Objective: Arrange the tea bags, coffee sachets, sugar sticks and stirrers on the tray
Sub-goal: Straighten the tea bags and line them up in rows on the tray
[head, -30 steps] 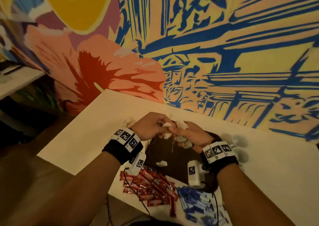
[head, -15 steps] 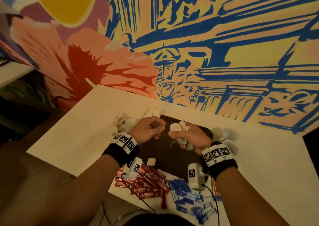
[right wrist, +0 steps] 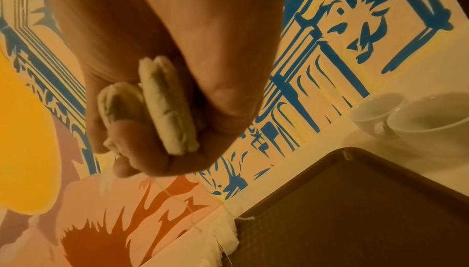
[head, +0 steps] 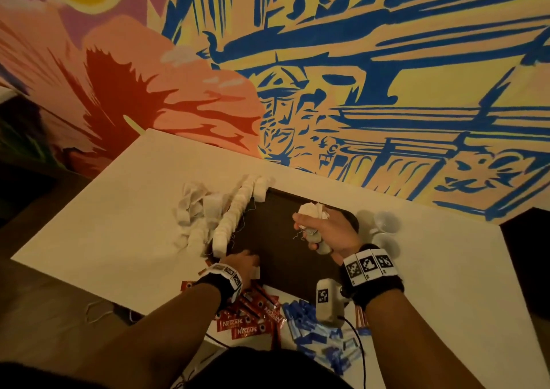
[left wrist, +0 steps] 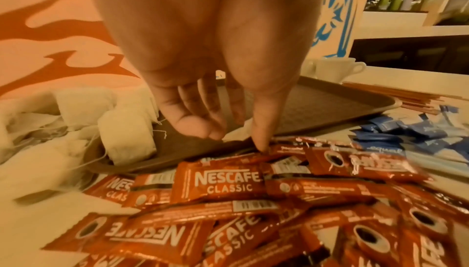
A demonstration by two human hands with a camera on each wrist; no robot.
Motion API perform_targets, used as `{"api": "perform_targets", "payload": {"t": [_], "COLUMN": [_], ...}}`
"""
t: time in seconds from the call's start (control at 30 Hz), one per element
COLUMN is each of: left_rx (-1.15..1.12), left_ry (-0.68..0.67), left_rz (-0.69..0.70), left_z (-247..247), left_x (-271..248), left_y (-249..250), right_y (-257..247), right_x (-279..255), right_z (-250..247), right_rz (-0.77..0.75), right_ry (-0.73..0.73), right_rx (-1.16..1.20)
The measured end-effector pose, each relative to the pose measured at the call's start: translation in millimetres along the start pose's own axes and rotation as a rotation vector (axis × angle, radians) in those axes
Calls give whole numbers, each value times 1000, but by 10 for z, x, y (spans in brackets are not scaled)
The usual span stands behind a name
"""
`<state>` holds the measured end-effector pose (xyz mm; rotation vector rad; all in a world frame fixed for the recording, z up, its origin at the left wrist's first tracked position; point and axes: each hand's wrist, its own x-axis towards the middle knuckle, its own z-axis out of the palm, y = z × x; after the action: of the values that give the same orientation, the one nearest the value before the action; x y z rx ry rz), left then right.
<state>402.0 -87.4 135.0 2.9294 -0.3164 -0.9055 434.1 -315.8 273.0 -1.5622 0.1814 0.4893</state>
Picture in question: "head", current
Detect person's left hand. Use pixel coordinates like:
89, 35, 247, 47
220, 249, 261, 288

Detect person's right hand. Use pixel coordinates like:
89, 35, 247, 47
292, 206, 366, 267

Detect white tea bag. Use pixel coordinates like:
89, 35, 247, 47
296, 201, 332, 256

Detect dark brown tray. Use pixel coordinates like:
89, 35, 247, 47
206, 186, 361, 304

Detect pile of red Nescafe sachets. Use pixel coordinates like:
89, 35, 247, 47
179, 268, 287, 341

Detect row of tea bags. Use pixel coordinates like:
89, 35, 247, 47
210, 174, 275, 259

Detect pile of white tea bags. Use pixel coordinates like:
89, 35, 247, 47
172, 181, 231, 254

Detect pile of blue sugar sachets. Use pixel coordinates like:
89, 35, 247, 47
282, 297, 372, 378

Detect person's right forearm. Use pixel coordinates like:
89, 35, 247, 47
364, 288, 486, 389

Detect person's left forearm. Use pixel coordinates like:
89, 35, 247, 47
77, 283, 223, 389

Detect black left wristband with markers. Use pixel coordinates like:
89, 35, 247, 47
194, 261, 244, 313

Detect black wristband with markers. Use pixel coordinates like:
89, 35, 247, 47
339, 244, 407, 310
194, 261, 244, 313

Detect small white cup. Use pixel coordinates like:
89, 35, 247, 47
371, 211, 403, 235
370, 234, 402, 262

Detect black right wristband with markers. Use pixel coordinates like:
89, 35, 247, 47
339, 244, 407, 310

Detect black clothing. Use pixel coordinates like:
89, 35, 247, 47
0, 345, 355, 389

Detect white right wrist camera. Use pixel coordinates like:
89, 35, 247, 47
315, 277, 347, 325

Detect black right camera cable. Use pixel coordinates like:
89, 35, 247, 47
342, 317, 369, 389

